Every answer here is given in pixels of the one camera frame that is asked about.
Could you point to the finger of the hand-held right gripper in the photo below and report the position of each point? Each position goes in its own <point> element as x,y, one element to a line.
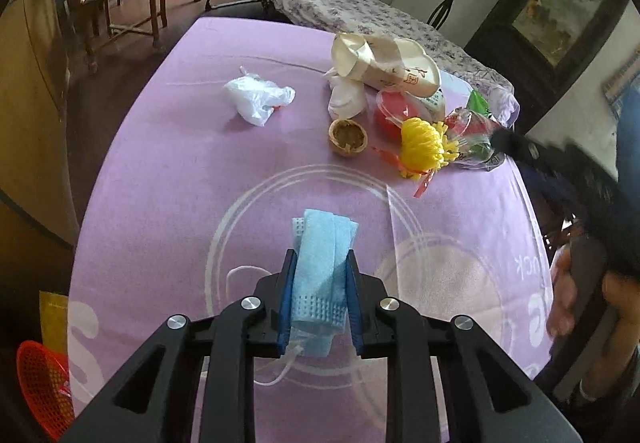
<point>515,145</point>

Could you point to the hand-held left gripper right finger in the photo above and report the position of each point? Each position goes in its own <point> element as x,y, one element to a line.
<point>353,308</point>

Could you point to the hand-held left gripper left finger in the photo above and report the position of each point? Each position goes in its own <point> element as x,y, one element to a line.
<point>286,308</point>

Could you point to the clear red-print wrapper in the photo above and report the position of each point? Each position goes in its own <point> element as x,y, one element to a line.
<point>472,128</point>

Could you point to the blue face mask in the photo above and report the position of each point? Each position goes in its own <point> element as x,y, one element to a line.
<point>320,263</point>

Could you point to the green snack packet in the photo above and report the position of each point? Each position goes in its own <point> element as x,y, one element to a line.
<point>479,102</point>

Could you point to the yellow artificial flower bouquet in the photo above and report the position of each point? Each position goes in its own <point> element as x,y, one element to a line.
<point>422,143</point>

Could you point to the red strip wrapper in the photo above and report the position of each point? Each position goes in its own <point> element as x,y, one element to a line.
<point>424,183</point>

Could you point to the red lidded plastic container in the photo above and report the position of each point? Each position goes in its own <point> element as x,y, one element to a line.
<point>392,113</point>

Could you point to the beige paper cup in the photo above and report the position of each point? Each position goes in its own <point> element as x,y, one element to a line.
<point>385,60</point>

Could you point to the walnut shell half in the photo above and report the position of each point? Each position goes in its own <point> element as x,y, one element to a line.
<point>348,138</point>

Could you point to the white tissue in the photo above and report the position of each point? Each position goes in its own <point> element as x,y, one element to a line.
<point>345,98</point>

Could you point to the white plastic bag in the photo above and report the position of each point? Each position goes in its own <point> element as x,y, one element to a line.
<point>255,95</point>

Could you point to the red mesh basket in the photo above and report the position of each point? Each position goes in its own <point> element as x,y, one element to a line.
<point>40,388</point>

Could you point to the person's right hand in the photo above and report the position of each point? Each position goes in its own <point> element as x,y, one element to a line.
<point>562,293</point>

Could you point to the white paper sheet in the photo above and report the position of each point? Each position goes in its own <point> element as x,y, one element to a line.
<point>454,84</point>

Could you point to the framed landscape painting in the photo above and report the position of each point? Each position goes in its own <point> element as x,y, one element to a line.
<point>565,3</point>

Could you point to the black coat rack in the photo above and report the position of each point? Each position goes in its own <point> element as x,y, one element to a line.
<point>440,10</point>

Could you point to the floral bed sheet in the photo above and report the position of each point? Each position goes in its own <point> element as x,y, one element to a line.
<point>360,13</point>

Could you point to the yellow bag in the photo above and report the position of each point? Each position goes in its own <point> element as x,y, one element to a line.
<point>54,318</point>

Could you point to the light wooden cabinet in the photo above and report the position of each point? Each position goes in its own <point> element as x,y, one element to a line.
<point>35,123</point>

